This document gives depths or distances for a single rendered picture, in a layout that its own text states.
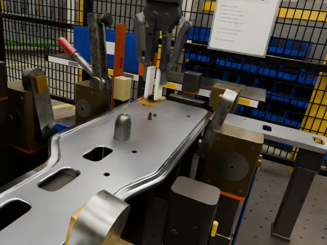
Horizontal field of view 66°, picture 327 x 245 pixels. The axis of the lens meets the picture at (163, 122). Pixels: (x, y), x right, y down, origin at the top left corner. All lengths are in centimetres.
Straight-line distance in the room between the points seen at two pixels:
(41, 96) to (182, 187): 31
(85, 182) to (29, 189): 7
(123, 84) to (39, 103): 25
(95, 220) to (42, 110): 38
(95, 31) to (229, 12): 61
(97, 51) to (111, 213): 49
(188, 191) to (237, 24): 80
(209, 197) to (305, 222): 60
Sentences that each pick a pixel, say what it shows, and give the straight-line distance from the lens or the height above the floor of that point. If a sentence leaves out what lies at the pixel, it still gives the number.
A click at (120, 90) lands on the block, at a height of 103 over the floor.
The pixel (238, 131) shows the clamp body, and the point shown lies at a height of 104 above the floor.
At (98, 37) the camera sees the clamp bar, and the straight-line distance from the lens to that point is 62.
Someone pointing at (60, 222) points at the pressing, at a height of 100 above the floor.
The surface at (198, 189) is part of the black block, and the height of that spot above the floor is 99.
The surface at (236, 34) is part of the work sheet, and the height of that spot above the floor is 121.
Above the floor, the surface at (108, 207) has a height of 110.
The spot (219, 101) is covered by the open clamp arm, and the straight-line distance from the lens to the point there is 47.
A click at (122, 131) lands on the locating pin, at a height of 102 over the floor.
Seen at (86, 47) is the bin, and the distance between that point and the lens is 110.
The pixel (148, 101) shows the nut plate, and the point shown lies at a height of 105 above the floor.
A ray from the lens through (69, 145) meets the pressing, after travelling 46.
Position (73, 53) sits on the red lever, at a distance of 68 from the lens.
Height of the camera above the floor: 121
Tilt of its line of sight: 21 degrees down
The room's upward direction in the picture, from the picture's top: 8 degrees clockwise
